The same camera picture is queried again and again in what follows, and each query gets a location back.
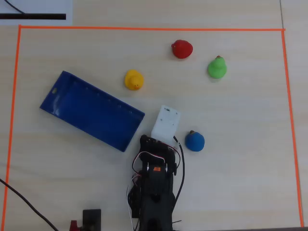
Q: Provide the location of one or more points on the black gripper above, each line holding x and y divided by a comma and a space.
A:
148, 142

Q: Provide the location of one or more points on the yellow rubber duck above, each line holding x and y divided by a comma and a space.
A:
132, 78

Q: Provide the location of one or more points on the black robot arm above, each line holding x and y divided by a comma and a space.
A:
156, 192

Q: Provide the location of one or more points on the blue plastic box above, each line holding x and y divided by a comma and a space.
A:
96, 115

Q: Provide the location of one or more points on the blue toy fruit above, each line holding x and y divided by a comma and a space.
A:
195, 142

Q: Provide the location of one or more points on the black table clamp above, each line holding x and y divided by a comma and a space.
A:
91, 217

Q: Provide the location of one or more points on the green toy pear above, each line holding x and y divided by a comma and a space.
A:
217, 69

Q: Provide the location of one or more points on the red toy fruit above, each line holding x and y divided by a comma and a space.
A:
183, 49

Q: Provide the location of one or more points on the long orange tape strip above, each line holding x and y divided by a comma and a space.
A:
144, 28

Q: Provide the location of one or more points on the white paper with black bar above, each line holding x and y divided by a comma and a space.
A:
48, 7

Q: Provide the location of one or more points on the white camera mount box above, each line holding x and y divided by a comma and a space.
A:
166, 122

